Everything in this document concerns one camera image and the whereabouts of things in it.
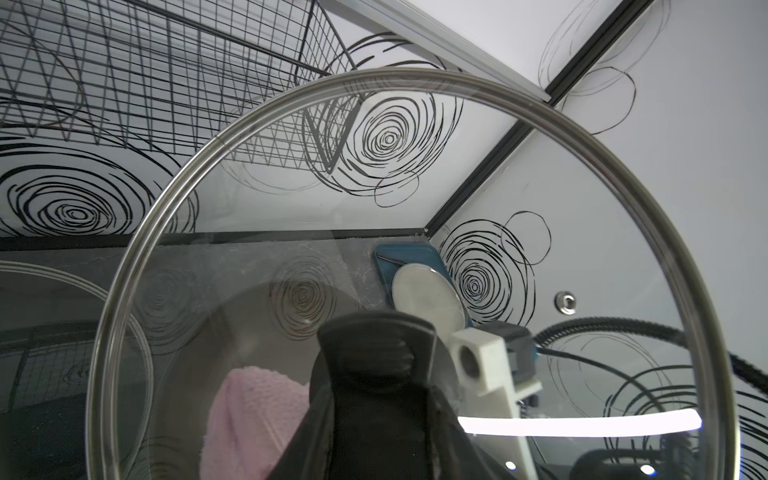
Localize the teal tray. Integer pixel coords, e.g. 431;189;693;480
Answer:
373;243;451;291

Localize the black wire basket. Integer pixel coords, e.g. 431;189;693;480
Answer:
1;1;354;157

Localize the grey round plate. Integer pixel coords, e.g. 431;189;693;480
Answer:
391;263;467;338

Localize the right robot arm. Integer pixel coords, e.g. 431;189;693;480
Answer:
534;317;767;479

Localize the glass lid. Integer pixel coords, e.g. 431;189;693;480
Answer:
86;67;741;479
0;260;156;480

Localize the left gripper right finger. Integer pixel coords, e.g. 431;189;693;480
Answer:
428;387;516;479

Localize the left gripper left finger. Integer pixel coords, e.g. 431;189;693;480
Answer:
268;374;335;479

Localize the glass lid on black pan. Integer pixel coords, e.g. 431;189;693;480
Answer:
0;260;156;480

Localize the black utensil on tray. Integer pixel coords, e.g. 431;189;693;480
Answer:
376;253;407;266

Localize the pink cloth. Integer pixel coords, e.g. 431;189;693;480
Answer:
199;366;309;479

